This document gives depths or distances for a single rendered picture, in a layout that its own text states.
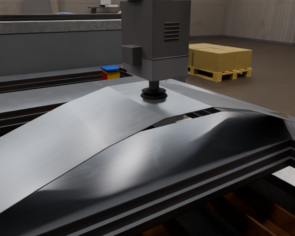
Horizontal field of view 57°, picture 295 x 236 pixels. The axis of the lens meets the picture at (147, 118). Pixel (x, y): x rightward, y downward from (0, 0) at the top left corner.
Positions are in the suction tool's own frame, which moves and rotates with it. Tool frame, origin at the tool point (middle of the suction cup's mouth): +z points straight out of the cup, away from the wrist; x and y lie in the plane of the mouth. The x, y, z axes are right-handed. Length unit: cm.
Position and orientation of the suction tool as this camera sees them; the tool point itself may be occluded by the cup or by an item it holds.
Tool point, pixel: (153, 102)
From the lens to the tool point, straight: 43.6
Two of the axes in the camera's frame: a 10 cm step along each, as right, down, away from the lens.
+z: 0.0, 9.3, 3.7
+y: 5.5, 3.1, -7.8
